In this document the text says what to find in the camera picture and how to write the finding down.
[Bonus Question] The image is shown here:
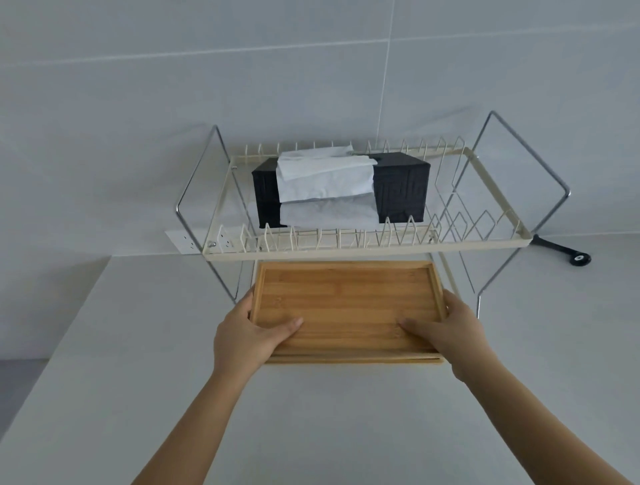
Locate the person's left hand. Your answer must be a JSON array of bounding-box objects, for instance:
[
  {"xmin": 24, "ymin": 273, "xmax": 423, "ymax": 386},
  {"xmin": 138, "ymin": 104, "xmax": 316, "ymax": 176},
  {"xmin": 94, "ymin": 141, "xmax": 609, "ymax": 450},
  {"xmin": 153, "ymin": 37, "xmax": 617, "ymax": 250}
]
[{"xmin": 213, "ymin": 287, "xmax": 304, "ymax": 381}]

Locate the person's right hand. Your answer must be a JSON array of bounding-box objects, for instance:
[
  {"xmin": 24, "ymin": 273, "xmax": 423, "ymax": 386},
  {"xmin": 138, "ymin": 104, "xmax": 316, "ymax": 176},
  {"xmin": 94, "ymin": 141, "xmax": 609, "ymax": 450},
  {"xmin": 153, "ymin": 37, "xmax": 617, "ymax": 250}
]
[{"xmin": 398, "ymin": 289, "xmax": 496, "ymax": 384}]

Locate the bamboo wooden tray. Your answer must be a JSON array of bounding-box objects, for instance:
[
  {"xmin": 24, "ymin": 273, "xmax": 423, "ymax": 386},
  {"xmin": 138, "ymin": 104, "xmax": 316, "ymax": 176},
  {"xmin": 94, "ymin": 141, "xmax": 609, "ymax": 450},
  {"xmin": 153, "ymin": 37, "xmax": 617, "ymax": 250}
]
[{"xmin": 248, "ymin": 261, "xmax": 448, "ymax": 364}]

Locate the person's left forearm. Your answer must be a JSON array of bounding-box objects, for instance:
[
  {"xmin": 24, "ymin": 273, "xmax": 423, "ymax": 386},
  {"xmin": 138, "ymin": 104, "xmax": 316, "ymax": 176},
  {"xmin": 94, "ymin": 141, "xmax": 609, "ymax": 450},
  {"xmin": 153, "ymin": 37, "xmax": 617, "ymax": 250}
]
[{"xmin": 131, "ymin": 367, "xmax": 266, "ymax": 485}]

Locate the person's right forearm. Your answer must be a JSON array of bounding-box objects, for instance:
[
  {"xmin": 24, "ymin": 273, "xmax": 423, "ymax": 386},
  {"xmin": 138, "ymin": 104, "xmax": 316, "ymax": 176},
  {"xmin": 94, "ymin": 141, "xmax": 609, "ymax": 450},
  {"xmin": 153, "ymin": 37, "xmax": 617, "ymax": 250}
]
[{"xmin": 457, "ymin": 350, "xmax": 634, "ymax": 485}]

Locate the black tissue box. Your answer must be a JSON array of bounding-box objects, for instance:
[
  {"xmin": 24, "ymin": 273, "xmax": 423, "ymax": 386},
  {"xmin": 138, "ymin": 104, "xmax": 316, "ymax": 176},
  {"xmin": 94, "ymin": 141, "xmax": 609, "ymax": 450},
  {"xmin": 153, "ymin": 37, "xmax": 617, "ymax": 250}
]
[{"xmin": 251, "ymin": 152, "xmax": 432, "ymax": 230}]

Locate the white tissue paper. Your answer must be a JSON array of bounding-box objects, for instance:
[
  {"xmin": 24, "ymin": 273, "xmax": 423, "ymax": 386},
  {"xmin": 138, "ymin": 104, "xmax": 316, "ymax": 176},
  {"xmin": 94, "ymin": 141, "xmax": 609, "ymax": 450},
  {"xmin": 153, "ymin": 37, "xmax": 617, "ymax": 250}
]
[{"xmin": 276, "ymin": 144, "xmax": 379, "ymax": 229}]

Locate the cream wire dish rack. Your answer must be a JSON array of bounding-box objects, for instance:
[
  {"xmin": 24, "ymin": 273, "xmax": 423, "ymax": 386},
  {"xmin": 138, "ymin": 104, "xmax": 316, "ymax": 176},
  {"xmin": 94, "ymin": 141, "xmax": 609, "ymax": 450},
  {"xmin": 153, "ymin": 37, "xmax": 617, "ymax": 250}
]
[{"xmin": 175, "ymin": 111, "xmax": 571, "ymax": 320}]

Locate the white wall power socket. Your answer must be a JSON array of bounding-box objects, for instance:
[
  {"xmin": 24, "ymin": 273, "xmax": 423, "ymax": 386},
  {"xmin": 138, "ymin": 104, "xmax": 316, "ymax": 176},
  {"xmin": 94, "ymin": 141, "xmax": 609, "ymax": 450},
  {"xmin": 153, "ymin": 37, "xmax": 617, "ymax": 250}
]
[{"xmin": 165, "ymin": 227, "xmax": 261, "ymax": 254}]

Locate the black handle tool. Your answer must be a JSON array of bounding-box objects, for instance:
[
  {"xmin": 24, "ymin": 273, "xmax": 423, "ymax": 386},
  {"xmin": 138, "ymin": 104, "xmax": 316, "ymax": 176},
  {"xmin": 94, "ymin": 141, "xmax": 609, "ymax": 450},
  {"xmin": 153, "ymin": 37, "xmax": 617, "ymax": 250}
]
[{"xmin": 530, "ymin": 234, "xmax": 592, "ymax": 267}]

